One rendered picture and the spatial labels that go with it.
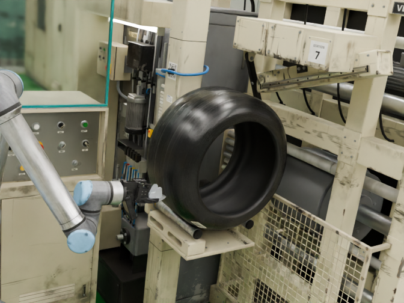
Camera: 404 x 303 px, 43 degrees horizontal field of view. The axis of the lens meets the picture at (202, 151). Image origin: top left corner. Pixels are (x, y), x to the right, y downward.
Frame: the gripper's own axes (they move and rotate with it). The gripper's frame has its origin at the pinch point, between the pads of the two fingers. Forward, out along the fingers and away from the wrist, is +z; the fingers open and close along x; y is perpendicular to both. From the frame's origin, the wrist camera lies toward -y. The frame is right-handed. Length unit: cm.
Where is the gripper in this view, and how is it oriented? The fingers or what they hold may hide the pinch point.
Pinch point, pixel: (162, 198)
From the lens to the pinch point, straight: 210.4
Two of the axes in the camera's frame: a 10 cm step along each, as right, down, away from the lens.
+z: 8.1, 0.5, 5.9
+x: -5.5, -3.1, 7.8
